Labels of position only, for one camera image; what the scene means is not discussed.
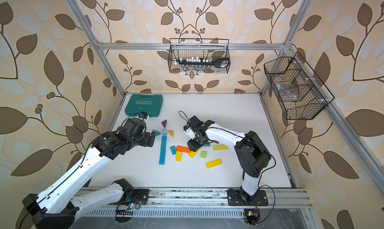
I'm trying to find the orange rectangular block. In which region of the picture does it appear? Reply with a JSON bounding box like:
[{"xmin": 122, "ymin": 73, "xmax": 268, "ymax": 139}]
[{"xmin": 176, "ymin": 146, "xmax": 191, "ymax": 154}]

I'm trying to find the long yellow block diagonal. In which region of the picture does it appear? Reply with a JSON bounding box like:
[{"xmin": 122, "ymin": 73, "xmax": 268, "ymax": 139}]
[{"xmin": 189, "ymin": 150, "xmax": 200, "ymax": 159}]

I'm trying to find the teal wedge block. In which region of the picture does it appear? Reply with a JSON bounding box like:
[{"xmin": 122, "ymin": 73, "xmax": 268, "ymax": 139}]
[{"xmin": 170, "ymin": 146, "xmax": 177, "ymax": 155}]

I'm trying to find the yellow small block bottom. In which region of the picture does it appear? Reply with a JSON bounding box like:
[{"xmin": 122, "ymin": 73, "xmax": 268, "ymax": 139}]
[{"xmin": 176, "ymin": 151, "xmax": 182, "ymax": 162}]

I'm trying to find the purple triangle block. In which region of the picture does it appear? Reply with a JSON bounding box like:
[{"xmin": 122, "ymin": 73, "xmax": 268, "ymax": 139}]
[{"xmin": 162, "ymin": 120, "xmax": 168, "ymax": 129}]

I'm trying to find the teal long block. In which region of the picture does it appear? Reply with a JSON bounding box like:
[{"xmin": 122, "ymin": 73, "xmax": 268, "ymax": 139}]
[
  {"xmin": 161, "ymin": 136, "xmax": 167, "ymax": 150},
  {"xmin": 159, "ymin": 149, "xmax": 166, "ymax": 165}
]

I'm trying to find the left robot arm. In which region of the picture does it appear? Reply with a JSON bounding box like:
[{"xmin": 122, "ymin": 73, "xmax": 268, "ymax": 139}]
[{"xmin": 23, "ymin": 112, "xmax": 156, "ymax": 229}]

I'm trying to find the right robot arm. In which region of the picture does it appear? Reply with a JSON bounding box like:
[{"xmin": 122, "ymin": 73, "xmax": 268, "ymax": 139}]
[{"xmin": 183, "ymin": 116, "xmax": 273, "ymax": 197}]

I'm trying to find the light green cube centre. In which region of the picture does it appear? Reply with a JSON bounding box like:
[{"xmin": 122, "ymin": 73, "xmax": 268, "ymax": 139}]
[{"xmin": 200, "ymin": 151, "xmax": 207, "ymax": 159}]

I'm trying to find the green plastic tool case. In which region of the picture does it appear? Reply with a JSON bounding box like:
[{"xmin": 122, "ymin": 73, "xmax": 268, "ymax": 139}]
[{"xmin": 125, "ymin": 94, "xmax": 163, "ymax": 117}]

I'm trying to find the yellow long block bottom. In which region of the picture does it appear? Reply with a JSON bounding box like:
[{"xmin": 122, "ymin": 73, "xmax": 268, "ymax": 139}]
[{"xmin": 206, "ymin": 159, "xmax": 222, "ymax": 169}]

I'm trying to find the socket bit holder strip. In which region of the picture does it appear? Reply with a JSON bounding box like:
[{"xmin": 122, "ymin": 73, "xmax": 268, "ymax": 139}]
[{"xmin": 172, "ymin": 58, "xmax": 231, "ymax": 69}]

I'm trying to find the clear plastic bag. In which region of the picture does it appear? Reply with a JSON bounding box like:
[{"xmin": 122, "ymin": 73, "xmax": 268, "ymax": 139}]
[{"xmin": 273, "ymin": 77, "xmax": 300, "ymax": 101}]

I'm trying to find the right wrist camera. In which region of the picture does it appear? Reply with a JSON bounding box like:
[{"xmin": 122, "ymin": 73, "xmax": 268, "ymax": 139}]
[{"xmin": 183, "ymin": 125, "xmax": 195, "ymax": 139}]

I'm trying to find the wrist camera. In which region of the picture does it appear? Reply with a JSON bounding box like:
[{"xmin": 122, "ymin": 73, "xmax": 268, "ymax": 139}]
[
  {"xmin": 183, "ymin": 125, "xmax": 195, "ymax": 139},
  {"xmin": 138, "ymin": 112, "xmax": 149, "ymax": 121}
]

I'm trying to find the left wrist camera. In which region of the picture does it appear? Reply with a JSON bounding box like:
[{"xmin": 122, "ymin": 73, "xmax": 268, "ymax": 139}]
[{"xmin": 138, "ymin": 112, "xmax": 149, "ymax": 121}]

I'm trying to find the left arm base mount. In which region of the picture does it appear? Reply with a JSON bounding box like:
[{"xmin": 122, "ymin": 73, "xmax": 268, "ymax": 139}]
[{"xmin": 112, "ymin": 179, "xmax": 150, "ymax": 205}]

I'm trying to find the black wire basket back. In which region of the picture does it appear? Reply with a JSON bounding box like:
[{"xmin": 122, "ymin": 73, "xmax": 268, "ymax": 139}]
[{"xmin": 168, "ymin": 38, "xmax": 231, "ymax": 74}]

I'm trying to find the black wire basket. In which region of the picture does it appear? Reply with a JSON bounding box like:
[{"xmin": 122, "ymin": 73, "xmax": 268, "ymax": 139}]
[
  {"xmin": 264, "ymin": 52, "xmax": 335, "ymax": 120},
  {"xmin": 168, "ymin": 38, "xmax": 231, "ymax": 74}
]

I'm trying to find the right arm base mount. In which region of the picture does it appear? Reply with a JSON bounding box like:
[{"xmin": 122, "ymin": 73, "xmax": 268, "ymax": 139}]
[{"xmin": 227, "ymin": 188, "xmax": 269, "ymax": 207}]

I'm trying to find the black wire basket right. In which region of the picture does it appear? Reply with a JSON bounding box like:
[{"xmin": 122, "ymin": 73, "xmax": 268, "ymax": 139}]
[{"xmin": 264, "ymin": 52, "xmax": 335, "ymax": 120}]

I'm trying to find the aluminium rail front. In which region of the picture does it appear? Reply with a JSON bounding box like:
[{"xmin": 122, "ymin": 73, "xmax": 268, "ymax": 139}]
[{"xmin": 64, "ymin": 186, "xmax": 313, "ymax": 209}]

